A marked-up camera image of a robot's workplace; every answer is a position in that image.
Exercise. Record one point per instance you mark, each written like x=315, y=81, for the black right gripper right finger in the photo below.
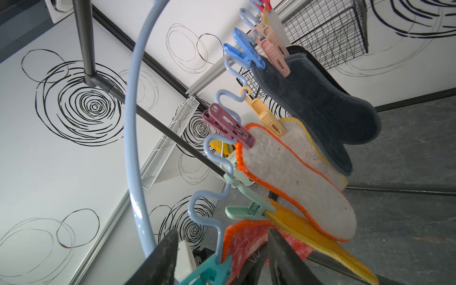
x=286, y=267

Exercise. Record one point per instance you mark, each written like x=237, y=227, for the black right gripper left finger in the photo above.
x=159, y=267

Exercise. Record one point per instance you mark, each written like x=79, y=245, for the red insole orange trim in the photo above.
x=244, y=238

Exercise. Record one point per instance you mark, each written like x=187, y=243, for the light blue arc hanger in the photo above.
x=140, y=231

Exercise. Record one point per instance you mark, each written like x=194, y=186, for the white insole orange trim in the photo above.
x=276, y=166

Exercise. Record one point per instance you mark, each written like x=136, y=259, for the teal clothespin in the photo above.
x=210, y=272

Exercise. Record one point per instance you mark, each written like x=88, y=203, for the yellow foam insole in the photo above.
x=304, y=231

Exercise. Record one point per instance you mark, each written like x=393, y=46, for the mint green clothespin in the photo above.
x=257, y=209

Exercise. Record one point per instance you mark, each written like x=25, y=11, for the white insole yellow trim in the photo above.
x=299, y=140

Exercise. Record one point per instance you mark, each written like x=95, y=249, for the orange clothespin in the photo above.
x=265, y=115

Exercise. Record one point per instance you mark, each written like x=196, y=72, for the dark grey felt insole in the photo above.
x=332, y=116

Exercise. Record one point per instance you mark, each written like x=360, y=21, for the purple clothespin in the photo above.
x=226, y=125

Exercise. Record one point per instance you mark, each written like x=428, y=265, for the pink clothespin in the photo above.
x=273, y=47

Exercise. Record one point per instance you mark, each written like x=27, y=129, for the blue clothespin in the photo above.
x=247, y=55

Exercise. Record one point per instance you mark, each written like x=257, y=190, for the red clothespin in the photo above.
x=264, y=5

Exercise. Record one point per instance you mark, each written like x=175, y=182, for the black wire wall basket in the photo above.
x=333, y=31

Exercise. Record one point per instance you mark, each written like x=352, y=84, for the black corner frame post left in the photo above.
x=153, y=64

